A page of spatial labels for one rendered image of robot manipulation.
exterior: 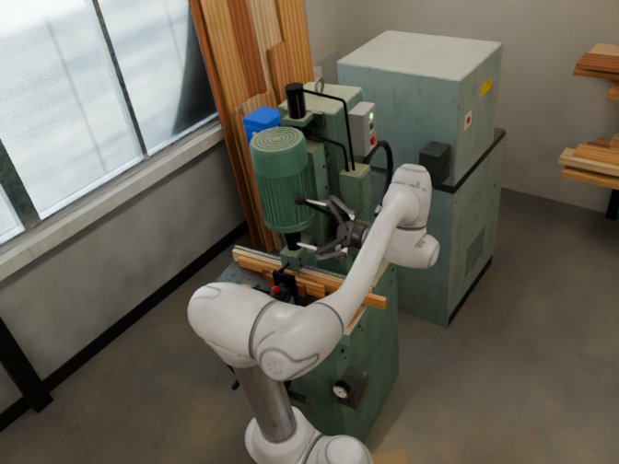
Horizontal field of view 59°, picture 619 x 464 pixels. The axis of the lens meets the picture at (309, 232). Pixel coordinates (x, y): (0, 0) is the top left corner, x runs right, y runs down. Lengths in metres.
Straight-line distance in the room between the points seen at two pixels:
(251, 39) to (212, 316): 2.48
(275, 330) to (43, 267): 2.06
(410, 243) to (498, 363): 1.58
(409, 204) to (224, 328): 0.58
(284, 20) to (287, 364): 2.81
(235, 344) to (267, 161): 0.71
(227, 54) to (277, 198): 1.63
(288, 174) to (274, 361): 0.78
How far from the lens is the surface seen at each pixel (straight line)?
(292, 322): 1.09
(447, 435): 2.71
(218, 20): 3.21
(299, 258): 1.93
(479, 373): 2.94
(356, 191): 1.91
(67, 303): 3.16
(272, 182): 1.72
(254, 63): 3.47
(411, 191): 1.44
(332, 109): 1.84
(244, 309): 1.12
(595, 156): 3.43
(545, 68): 3.77
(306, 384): 2.22
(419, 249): 1.51
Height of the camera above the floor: 2.28
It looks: 37 degrees down
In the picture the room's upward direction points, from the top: 8 degrees counter-clockwise
